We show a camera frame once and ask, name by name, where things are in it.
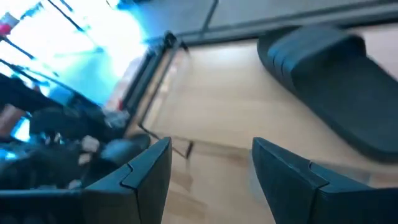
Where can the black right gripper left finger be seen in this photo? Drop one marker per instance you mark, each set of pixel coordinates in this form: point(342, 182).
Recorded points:
point(146, 186)

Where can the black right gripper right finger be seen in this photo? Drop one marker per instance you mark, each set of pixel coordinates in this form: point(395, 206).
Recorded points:
point(298, 196)

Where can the black slide sandal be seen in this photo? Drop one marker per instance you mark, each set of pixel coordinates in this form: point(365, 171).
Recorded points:
point(335, 87)

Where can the black aluminium table frame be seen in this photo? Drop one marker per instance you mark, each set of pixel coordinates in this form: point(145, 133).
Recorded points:
point(149, 77)

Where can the wooden shelf with black frame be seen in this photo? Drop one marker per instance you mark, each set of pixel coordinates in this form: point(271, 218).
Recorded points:
point(233, 93)

